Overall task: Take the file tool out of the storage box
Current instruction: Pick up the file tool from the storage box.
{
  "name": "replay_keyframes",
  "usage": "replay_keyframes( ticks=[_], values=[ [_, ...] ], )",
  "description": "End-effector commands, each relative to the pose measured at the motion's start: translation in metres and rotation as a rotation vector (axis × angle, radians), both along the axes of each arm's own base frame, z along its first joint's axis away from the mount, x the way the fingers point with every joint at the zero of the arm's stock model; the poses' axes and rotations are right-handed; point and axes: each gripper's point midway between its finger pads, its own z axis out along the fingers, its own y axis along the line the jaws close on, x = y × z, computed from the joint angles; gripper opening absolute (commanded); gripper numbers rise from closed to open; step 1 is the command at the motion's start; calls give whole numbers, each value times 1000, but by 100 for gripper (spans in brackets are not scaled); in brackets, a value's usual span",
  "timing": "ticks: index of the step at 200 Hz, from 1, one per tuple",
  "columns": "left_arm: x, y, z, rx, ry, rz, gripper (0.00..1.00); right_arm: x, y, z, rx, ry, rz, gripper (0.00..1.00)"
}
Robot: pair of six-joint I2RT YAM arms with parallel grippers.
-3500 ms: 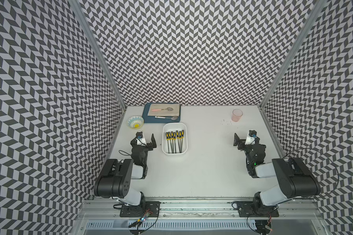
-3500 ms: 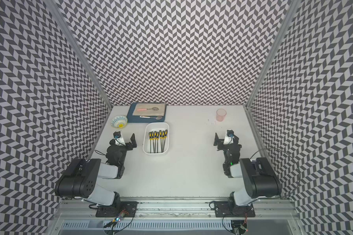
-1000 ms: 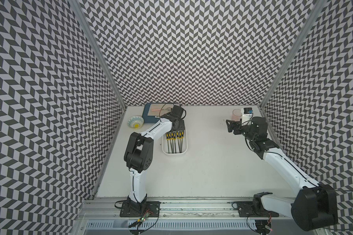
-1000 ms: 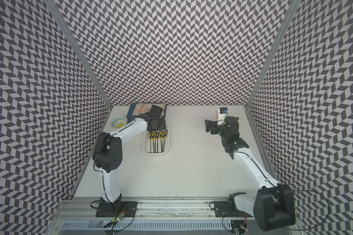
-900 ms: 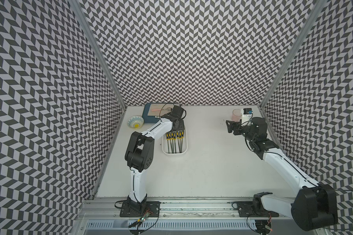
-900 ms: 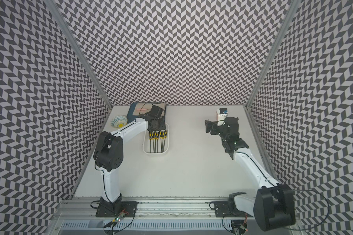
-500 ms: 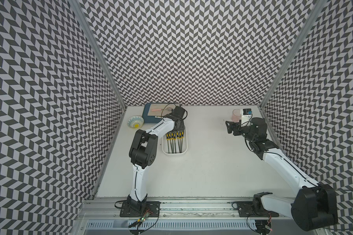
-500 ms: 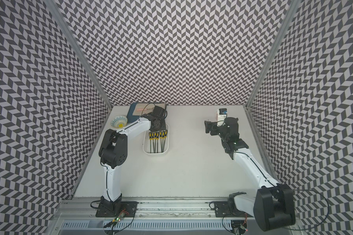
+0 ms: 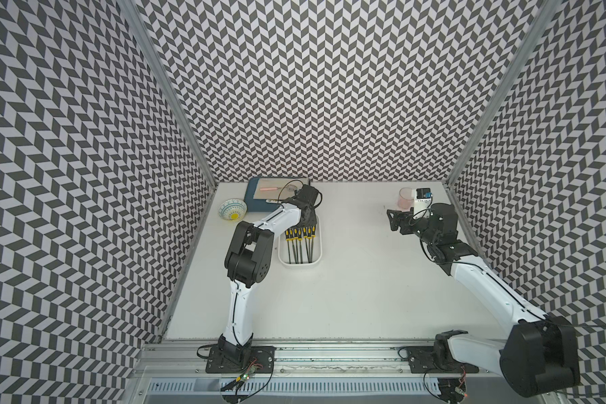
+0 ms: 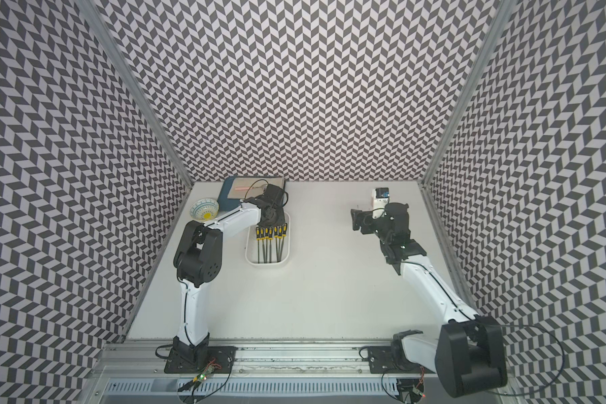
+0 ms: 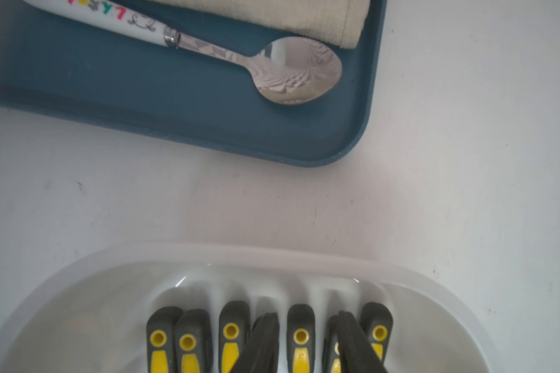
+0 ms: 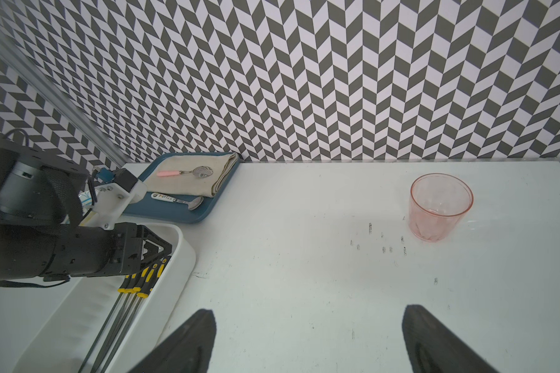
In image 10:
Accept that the black yellow file tool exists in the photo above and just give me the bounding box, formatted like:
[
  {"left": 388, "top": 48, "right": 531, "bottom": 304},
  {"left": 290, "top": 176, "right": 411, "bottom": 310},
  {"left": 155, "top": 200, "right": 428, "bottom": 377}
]
[
  {"left": 255, "top": 227, "right": 261, "bottom": 264},
  {"left": 274, "top": 227, "right": 282, "bottom": 263},
  {"left": 267, "top": 227, "right": 274, "bottom": 264},
  {"left": 263, "top": 227, "right": 269, "bottom": 264},
  {"left": 257, "top": 227, "right": 266, "bottom": 264},
  {"left": 279, "top": 223, "right": 288, "bottom": 261}
]

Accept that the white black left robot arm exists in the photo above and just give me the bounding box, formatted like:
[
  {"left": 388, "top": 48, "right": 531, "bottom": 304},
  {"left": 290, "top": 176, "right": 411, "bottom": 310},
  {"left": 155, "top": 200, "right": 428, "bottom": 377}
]
[{"left": 172, "top": 193, "right": 285, "bottom": 364}]

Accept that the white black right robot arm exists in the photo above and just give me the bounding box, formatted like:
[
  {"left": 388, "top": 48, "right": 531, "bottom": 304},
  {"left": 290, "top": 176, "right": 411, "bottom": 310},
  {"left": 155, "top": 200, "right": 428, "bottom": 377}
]
[{"left": 350, "top": 203, "right": 508, "bottom": 398}]

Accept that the white plastic storage box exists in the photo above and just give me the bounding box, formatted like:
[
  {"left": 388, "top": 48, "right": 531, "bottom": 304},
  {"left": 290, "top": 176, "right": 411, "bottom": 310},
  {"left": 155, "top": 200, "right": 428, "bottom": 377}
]
[{"left": 245, "top": 212, "right": 291, "bottom": 269}]

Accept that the beige folded cloth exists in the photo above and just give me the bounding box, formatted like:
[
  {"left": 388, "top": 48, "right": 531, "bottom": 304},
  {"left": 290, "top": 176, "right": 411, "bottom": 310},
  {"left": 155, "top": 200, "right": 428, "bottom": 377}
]
[{"left": 227, "top": 177, "right": 286, "bottom": 200}]

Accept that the teal rectangular tray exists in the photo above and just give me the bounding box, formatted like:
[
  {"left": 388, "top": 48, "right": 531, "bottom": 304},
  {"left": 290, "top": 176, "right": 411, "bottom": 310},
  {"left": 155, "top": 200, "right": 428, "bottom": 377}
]
[{"left": 217, "top": 176, "right": 286, "bottom": 211}]

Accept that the blue yellow patterned bowl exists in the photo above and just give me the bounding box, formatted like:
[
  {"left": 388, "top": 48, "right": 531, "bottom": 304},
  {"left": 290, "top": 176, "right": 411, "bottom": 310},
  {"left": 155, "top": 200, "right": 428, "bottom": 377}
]
[{"left": 190, "top": 198, "right": 220, "bottom": 222}]

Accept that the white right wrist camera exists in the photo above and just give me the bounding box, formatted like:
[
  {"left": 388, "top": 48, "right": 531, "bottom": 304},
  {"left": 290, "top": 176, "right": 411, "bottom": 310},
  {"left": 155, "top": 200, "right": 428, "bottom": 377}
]
[{"left": 372, "top": 187, "right": 390, "bottom": 219}]

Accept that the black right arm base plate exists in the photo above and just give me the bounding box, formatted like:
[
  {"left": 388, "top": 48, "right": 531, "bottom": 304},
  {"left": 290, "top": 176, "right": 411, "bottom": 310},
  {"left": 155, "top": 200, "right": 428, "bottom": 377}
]
[{"left": 360, "top": 346, "right": 401, "bottom": 375}]

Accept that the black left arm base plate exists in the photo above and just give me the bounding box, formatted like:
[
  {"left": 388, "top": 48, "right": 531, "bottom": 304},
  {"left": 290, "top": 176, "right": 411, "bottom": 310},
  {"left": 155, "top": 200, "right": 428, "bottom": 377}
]
[{"left": 163, "top": 346, "right": 237, "bottom": 375}]

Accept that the right electronics board with wires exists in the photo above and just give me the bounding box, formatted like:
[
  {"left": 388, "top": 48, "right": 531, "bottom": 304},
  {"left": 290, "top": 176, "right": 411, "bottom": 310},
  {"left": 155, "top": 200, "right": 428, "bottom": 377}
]
[{"left": 380, "top": 366, "right": 426, "bottom": 403}]

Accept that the electronics board with wires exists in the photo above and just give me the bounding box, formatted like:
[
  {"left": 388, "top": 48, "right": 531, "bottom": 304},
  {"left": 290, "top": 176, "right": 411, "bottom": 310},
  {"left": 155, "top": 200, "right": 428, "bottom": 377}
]
[
  {"left": 177, "top": 356, "right": 234, "bottom": 403},
  {"left": 380, "top": 366, "right": 426, "bottom": 403}
]

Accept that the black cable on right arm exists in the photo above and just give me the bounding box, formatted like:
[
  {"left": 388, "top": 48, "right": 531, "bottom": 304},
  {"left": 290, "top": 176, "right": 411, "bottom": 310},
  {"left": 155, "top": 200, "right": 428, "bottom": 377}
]
[{"left": 486, "top": 322, "right": 566, "bottom": 397}]

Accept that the left electronics board with wires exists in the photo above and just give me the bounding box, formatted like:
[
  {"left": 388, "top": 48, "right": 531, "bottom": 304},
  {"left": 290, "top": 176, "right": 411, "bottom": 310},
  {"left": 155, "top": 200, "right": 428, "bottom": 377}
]
[{"left": 177, "top": 356, "right": 234, "bottom": 403}]

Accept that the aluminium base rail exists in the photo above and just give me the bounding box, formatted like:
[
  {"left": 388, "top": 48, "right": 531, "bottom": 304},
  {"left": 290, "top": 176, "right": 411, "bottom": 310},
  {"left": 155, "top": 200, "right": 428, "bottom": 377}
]
[{"left": 88, "top": 339, "right": 516, "bottom": 404}]

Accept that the aluminium corner post right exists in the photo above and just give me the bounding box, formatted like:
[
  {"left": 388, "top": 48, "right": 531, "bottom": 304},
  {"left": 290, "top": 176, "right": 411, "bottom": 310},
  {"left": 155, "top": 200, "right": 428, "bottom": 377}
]
[{"left": 421, "top": 0, "right": 518, "bottom": 188}]

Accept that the aluminium corner post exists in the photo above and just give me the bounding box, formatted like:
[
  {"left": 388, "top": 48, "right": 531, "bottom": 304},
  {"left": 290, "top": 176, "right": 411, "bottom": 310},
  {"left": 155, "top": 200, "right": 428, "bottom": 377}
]
[
  {"left": 75, "top": 0, "right": 193, "bottom": 189},
  {"left": 421, "top": 0, "right": 518, "bottom": 188}
]

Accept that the aluminium corner post left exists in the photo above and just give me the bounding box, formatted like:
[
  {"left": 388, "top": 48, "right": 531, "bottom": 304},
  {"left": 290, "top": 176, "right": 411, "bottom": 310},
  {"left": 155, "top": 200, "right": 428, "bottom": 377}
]
[{"left": 75, "top": 0, "right": 193, "bottom": 189}]

